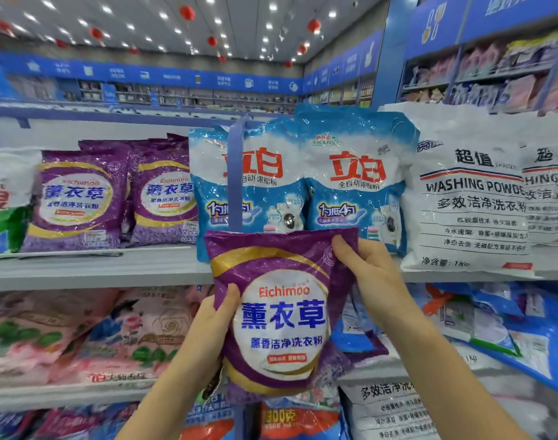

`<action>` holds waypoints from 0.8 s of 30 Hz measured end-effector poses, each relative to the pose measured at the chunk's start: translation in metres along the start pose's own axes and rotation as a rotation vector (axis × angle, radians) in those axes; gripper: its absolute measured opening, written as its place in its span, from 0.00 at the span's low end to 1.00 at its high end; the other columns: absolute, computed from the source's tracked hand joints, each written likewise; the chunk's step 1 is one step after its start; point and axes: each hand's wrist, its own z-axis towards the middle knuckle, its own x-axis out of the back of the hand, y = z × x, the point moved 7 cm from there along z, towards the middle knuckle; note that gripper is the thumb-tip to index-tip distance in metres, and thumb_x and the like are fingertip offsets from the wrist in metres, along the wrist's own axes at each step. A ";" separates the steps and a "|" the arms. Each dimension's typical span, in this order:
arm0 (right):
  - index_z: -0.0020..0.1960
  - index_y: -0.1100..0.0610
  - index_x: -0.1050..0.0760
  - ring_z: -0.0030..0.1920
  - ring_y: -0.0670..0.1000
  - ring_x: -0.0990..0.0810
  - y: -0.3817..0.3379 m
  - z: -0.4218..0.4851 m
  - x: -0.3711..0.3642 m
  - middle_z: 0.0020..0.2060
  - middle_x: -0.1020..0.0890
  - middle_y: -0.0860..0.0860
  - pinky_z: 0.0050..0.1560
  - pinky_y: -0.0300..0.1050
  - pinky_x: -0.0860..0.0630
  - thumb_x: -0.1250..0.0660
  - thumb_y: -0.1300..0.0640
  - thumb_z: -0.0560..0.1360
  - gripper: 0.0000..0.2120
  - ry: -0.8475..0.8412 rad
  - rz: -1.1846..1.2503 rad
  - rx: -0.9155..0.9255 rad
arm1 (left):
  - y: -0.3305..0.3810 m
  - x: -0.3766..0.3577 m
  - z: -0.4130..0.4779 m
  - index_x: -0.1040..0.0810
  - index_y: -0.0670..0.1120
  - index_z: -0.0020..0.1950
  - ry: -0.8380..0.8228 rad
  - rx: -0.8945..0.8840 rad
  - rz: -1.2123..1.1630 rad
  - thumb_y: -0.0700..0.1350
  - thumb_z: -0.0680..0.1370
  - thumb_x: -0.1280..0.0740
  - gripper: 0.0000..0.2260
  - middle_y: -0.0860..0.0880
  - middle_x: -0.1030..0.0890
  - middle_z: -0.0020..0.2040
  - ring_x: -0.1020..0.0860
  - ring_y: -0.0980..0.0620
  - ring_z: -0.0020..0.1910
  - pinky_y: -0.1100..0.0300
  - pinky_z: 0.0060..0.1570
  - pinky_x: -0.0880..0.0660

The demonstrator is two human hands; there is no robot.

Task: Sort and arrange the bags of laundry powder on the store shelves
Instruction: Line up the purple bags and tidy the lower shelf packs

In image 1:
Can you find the person's right hand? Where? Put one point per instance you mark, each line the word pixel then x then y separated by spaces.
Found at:
pixel 380 284

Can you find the person's left hand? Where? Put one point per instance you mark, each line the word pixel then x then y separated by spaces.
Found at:
pixel 210 334

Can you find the green Ariel detergent bags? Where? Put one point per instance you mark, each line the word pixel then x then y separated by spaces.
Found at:
pixel 4 197

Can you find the person's right forearm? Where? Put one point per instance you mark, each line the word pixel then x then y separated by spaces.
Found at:
pixel 453 380

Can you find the blue pillar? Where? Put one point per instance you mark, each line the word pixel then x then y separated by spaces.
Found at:
pixel 392 50

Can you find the small blue hanging sign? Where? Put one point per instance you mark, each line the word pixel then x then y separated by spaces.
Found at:
pixel 110 93

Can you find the large red paper lantern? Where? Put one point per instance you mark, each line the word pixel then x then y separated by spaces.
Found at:
pixel 314 25
pixel 187 12

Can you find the rows of small red lanterns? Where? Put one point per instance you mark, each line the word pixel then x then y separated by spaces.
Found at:
pixel 96 34

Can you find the rows of round ceiling lights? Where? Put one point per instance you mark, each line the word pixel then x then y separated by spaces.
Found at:
pixel 107 9

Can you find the wall shelf of detergent bottles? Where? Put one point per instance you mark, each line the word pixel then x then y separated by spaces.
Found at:
pixel 499 82

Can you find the blue wall sign band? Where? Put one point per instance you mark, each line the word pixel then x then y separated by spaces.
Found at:
pixel 169 76

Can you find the blue wall shelving unit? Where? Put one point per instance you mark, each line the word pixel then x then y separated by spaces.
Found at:
pixel 471 23

